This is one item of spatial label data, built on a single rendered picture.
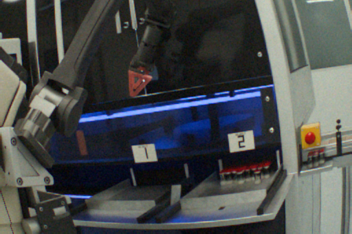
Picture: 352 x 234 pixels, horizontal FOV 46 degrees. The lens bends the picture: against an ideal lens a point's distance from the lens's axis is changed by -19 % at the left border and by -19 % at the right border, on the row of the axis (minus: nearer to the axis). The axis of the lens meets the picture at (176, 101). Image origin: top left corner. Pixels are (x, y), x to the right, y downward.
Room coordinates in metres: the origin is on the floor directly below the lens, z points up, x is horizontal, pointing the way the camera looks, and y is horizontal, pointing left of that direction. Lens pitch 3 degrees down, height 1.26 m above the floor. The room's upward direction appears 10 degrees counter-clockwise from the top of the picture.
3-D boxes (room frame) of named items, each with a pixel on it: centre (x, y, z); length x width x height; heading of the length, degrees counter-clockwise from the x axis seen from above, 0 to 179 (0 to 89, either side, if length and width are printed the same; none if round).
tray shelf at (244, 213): (1.44, 0.04, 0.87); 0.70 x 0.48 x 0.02; 68
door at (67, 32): (1.74, 0.31, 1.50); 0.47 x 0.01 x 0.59; 68
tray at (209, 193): (1.44, -0.15, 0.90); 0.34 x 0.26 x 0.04; 158
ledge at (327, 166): (1.49, -0.45, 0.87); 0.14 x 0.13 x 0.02; 158
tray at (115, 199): (1.57, 0.17, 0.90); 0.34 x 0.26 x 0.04; 158
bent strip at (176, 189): (1.37, 0.07, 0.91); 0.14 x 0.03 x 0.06; 158
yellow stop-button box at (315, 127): (1.46, -0.42, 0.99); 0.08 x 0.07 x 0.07; 158
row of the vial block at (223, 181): (1.52, -0.18, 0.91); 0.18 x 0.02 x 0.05; 68
